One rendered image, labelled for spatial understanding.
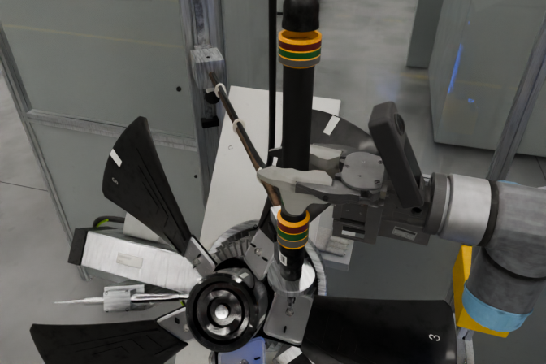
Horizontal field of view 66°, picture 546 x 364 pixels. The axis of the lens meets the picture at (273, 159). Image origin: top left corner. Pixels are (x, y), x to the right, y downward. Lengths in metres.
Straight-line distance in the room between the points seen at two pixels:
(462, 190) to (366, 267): 1.18
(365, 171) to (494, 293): 0.21
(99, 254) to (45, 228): 1.95
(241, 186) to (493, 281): 0.57
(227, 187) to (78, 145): 0.97
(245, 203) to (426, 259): 0.82
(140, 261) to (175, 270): 0.08
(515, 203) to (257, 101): 0.63
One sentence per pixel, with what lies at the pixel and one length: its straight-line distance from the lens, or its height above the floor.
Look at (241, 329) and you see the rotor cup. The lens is 0.68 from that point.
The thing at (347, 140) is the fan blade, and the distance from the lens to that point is 0.66.
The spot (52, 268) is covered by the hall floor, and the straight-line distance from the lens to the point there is 2.64.
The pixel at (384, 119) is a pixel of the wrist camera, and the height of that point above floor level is 1.57.
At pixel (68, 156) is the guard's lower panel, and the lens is 1.90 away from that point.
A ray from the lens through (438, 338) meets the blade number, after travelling 0.75.
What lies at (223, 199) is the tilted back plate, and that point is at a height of 1.16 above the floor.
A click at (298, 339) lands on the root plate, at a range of 0.70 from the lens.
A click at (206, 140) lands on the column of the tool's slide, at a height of 1.11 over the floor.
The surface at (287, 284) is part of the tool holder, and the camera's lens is 0.62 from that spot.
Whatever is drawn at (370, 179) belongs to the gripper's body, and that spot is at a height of 1.49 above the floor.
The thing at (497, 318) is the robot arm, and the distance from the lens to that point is 0.59.
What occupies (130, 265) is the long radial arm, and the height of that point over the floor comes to 1.11.
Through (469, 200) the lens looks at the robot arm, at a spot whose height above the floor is 1.49.
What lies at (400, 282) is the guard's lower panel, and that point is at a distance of 1.68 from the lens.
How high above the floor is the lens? 1.77
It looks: 34 degrees down
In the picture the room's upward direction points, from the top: straight up
